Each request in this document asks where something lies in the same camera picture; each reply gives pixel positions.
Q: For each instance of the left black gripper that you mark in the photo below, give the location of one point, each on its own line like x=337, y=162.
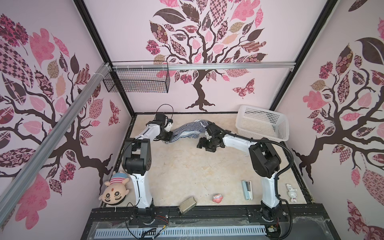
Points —
x=170, y=134

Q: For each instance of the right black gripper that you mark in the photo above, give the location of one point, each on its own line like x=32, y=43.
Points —
x=207, y=142

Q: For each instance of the blue white striped tank top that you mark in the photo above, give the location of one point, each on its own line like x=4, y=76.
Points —
x=191, y=130

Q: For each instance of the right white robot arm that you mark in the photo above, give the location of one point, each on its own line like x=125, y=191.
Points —
x=265, y=161

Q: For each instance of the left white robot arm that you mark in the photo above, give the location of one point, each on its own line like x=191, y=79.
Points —
x=137, y=161

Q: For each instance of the white plastic laundry basket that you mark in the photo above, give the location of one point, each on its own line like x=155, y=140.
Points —
x=258, y=123

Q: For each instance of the grey white stapler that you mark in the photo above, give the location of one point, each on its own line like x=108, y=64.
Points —
x=247, y=190

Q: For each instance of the pink denture toy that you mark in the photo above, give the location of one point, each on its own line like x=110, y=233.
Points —
x=217, y=198

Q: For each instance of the tan rectangular box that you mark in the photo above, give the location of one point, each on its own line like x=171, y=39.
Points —
x=187, y=205

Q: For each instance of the plush doll head toy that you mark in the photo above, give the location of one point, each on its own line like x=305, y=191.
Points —
x=116, y=189

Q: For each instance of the small white rabbit figurine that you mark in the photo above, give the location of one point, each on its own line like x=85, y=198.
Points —
x=292, y=193

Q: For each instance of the black wire mesh basket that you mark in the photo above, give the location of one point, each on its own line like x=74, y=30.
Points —
x=138, y=77

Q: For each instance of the rear aluminium frame bar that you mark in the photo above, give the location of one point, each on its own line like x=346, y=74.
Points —
x=209, y=66

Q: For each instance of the aluminium frame bar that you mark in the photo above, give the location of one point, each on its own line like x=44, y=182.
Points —
x=19, y=185
x=209, y=66

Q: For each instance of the left aluminium frame bar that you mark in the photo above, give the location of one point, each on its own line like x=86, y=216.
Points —
x=19, y=185

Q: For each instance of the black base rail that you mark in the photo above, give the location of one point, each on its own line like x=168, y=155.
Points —
x=252, y=213

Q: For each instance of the white slotted cable duct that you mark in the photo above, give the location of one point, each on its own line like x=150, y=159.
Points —
x=178, y=232

